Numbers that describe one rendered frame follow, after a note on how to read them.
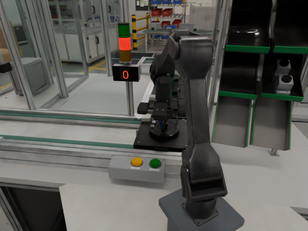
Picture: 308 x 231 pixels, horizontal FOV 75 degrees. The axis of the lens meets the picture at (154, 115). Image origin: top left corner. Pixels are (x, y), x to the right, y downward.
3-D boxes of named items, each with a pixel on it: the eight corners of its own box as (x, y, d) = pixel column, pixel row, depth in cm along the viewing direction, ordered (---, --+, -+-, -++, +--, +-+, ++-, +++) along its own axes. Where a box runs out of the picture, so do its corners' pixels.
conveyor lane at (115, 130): (189, 168, 88) (190, 151, 83) (11, 153, 97) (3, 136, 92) (187, 132, 112) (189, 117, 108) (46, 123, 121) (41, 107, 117)
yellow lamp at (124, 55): (129, 62, 90) (129, 50, 87) (118, 61, 90) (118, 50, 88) (132, 59, 94) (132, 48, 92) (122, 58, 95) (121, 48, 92)
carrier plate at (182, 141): (190, 152, 83) (190, 148, 82) (133, 148, 86) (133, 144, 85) (189, 123, 104) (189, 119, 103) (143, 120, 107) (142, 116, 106)
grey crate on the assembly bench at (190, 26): (193, 30, 560) (193, 24, 552) (178, 30, 570) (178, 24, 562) (194, 30, 586) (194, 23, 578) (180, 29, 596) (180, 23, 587)
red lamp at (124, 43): (129, 50, 87) (128, 38, 85) (118, 50, 88) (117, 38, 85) (131, 48, 92) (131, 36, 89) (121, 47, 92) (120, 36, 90)
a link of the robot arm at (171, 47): (214, 53, 42) (207, 6, 43) (176, 55, 41) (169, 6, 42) (176, 89, 71) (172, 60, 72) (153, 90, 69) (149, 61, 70)
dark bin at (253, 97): (255, 100, 72) (261, 85, 66) (217, 96, 75) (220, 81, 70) (255, 52, 88) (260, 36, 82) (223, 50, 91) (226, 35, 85)
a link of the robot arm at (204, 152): (212, 30, 41) (200, 41, 47) (178, 31, 40) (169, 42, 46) (223, 185, 43) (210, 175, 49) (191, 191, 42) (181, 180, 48)
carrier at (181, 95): (188, 101, 127) (189, 82, 121) (150, 99, 129) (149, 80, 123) (187, 87, 148) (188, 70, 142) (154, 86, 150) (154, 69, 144)
